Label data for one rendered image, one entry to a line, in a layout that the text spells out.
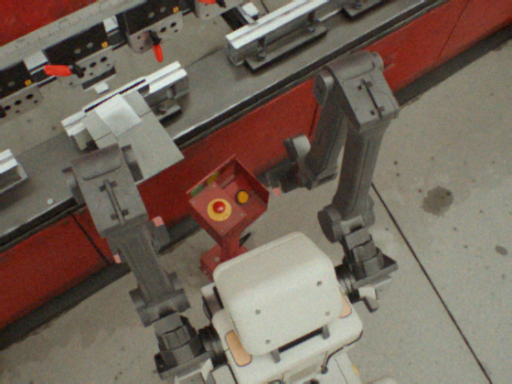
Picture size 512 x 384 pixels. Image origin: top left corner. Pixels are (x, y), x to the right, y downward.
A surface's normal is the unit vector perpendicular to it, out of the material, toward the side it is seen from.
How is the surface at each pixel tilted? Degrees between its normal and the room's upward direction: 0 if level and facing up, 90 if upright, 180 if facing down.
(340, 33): 0
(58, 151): 0
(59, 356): 0
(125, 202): 13
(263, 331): 47
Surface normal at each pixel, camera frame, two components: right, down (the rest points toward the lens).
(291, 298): 0.33, 0.34
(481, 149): 0.04, -0.40
